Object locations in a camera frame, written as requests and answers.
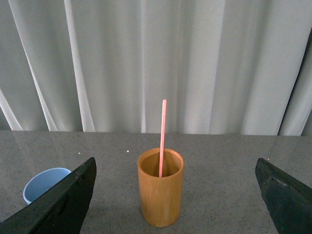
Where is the pink chopstick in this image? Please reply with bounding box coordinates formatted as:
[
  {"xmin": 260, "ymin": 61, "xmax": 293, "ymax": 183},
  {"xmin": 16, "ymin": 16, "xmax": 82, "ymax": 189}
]
[{"xmin": 159, "ymin": 99, "xmax": 167, "ymax": 177}]

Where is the white curtain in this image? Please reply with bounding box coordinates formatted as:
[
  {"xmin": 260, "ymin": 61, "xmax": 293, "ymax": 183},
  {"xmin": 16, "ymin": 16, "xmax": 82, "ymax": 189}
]
[{"xmin": 0, "ymin": 0, "xmax": 312, "ymax": 136}]

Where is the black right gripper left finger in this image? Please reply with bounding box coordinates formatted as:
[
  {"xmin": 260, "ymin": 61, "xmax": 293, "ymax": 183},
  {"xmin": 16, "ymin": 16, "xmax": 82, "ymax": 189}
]
[{"xmin": 0, "ymin": 157, "xmax": 96, "ymax": 234}]

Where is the bamboo chopstick holder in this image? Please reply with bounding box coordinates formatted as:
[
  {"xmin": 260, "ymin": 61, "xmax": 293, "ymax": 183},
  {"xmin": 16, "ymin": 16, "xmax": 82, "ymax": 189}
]
[{"xmin": 137, "ymin": 148, "xmax": 185, "ymax": 227}]

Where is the blue cup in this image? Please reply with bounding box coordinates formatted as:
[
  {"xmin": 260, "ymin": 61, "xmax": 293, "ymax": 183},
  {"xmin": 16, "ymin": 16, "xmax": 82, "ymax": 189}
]
[{"xmin": 22, "ymin": 168, "xmax": 71, "ymax": 205}]

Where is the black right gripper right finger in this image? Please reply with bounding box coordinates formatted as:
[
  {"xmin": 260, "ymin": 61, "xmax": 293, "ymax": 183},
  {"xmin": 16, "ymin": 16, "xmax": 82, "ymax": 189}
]
[{"xmin": 255, "ymin": 158, "xmax": 312, "ymax": 234}]

